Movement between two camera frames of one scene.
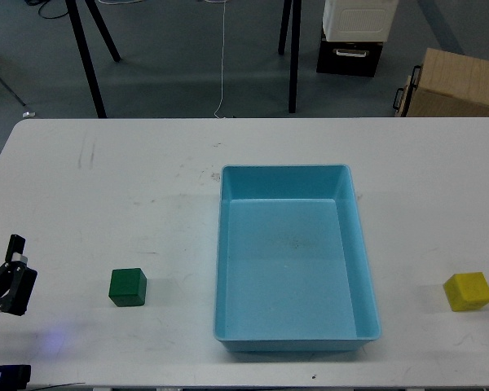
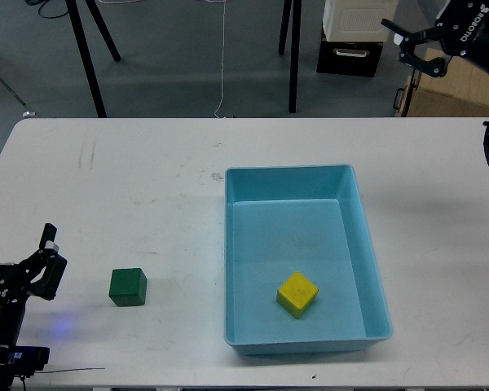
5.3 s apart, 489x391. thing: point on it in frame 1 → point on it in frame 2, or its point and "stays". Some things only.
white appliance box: [359, 20] stays
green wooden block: [128, 287] stays
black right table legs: [295, 6] stays
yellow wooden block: [468, 291] → [296, 294]
